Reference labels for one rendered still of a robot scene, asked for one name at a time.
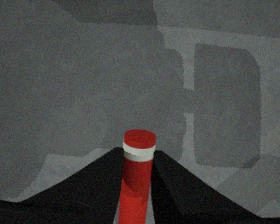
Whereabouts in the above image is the red peg with white band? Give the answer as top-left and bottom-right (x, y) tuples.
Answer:
(117, 129), (156, 224)

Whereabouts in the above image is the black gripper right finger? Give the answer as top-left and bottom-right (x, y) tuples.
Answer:
(150, 151), (280, 224)

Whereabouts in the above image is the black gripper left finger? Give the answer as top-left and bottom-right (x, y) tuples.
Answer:
(0, 147), (124, 224)

